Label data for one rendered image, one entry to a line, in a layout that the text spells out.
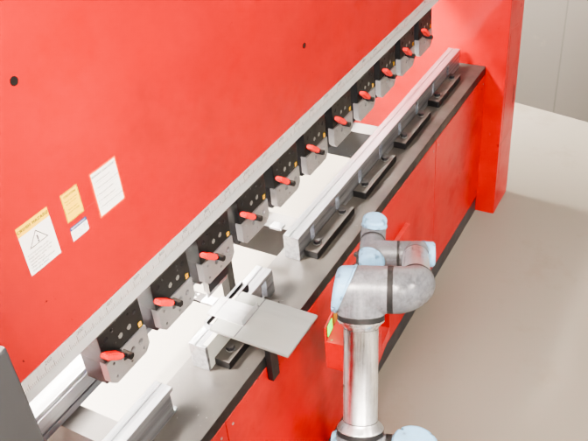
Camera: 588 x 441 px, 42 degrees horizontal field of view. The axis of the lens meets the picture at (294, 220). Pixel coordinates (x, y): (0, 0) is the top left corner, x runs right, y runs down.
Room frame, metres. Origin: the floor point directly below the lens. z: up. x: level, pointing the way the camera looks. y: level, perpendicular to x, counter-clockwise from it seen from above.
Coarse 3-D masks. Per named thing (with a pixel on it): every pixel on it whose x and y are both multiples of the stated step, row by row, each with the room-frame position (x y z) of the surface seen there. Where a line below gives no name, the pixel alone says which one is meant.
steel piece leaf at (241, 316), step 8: (224, 304) 1.74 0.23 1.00; (232, 304) 1.74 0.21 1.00; (240, 304) 1.73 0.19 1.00; (248, 304) 1.73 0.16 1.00; (256, 304) 1.71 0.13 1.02; (224, 312) 1.71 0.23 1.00; (232, 312) 1.70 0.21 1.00; (240, 312) 1.70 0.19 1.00; (248, 312) 1.67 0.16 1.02; (232, 320) 1.67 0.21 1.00; (240, 320) 1.66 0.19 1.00
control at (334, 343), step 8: (328, 320) 1.80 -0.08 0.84; (336, 320) 1.86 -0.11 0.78; (336, 328) 1.82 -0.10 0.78; (384, 328) 1.88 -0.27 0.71; (336, 336) 1.79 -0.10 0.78; (384, 336) 1.84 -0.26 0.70; (328, 344) 1.76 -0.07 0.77; (336, 344) 1.75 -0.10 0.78; (384, 344) 1.83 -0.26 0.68; (328, 352) 1.76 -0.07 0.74; (336, 352) 1.75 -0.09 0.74; (328, 360) 1.76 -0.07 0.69; (336, 360) 1.75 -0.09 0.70; (336, 368) 1.75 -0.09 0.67
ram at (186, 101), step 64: (0, 0) 1.31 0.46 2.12; (64, 0) 1.43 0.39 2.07; (128, 0) 1.57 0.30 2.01; (192, 0) 1.75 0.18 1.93; (256, 0) 1.98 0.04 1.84; (320, 0) 2.28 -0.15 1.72; (384, 0) 2.69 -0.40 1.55; (0, 64) 1.27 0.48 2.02; (64, 64) 1.39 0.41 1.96; (128, 64) 1.54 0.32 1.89; (192, 64) 1.72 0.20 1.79; (256, 64) 1.95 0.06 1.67; (320, 64) 2.26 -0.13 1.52; (0, 128) 1.24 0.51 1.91; (64, 128) 1.35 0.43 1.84; (128, 128) 1.50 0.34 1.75; (192, 128) 1.68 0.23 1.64; (256, 128) 1.92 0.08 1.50; (0, 192) 1.20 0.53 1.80; (128, 192) 1.46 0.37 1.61; (192, 192) 1.64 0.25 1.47; (0, 256) 1.16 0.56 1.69; (64, 256) 1.27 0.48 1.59; (128, 256) 1.42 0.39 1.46; (0, 320) 1.12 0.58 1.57; (64, 320) 1.23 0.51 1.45
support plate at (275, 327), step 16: (272, 304) 1.72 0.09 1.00; (224, 320) 1.67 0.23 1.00; (256, 320) 1.66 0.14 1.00; (272, 320) 1.65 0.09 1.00; (288, 320) 1.65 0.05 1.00; (304, 320) 1.64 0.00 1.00; (240, 336) 1.60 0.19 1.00; (256, 336) 1.59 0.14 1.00; (272, 336) 1.59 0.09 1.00; (288, 336) 1.58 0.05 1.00; (272, 352) 1.53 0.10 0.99; (288, 352) 1.52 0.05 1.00
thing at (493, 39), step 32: (448, 0) 3.58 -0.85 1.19; (480, 0) 3.50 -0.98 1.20; (512, 0) 3.42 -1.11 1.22; (448, 32) 3.58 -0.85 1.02; (480, 32) 3.49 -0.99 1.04; (512, 32) 3.46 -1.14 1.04; (416, 64) 3.67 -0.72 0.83; (480, 64) 3.49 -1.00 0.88; (512, 64) 3.51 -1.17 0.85; (384, 96) 3.76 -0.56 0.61; (512, 96) 3.57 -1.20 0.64; (480, 160) 3.47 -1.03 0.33; (480, 192) 3.46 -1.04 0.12
